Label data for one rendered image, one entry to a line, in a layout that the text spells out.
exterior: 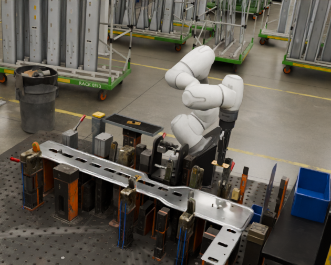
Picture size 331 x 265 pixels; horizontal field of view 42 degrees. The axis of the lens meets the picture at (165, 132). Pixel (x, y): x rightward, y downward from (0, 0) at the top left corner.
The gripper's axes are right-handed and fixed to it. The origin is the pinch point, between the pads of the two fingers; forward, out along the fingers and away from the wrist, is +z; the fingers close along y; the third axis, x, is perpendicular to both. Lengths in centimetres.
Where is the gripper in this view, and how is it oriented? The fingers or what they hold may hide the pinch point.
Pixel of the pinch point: (221, 156)
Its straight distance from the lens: 214.6
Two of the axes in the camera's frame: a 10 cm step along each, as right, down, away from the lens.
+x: 8.9, 2.6, -3.8
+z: -0.9, 9.1, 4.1
